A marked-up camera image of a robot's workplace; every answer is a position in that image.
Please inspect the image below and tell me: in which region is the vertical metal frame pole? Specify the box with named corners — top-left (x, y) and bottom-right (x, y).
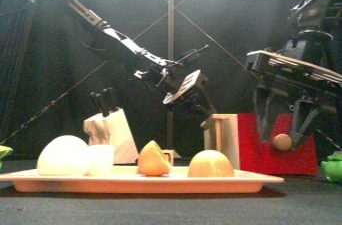
top-left (165, 0), bottom-right (176, 151)

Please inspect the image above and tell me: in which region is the green toy vegetable leaf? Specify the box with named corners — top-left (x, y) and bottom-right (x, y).
top-left (0, 144), bottom-right (14, 170)

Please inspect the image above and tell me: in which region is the brown toy egg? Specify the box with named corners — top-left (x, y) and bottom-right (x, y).
top-left (185, 149), bottom-right (236, 179)

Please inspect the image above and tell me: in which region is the round green toy vegetable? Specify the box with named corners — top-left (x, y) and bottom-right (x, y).
top-left (319, 151), bottom-right (342, 185)

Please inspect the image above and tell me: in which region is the orange toy fruit wedge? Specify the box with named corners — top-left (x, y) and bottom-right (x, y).
top-left (136, 140), bottom-right (173, 177)

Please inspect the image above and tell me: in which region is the black handled toy knife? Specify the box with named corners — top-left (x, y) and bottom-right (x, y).
top-left (97, 90), bottom-right (110, 118)
top-left (89, 91), bottom-right (101, 112)

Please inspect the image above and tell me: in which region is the small wooden toy block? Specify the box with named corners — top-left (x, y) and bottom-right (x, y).
top-left (161, 148), bottom-right (181, 167)

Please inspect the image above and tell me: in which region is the small white cup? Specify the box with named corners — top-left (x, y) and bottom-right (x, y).
top-left (86, 144), bottom-right (116, 177)

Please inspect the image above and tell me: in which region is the thin diagonal frame wire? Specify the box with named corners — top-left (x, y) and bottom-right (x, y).
top-left (0, 0), bottom-right (224, 145)
top-left (129, 0), bottom-right (259, 78)

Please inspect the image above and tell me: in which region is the large white toy egg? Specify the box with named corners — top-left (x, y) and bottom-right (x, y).
top-left (36, 134), bottom-right (92, 177)

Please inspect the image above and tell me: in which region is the pale rectangular plastic tray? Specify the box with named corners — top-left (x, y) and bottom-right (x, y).
top-left (0, 165), bottom-right (285, 194)

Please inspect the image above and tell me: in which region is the light wooden knife block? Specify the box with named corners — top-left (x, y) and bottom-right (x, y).
top-left (82, 107), bottom-right (140, 165)

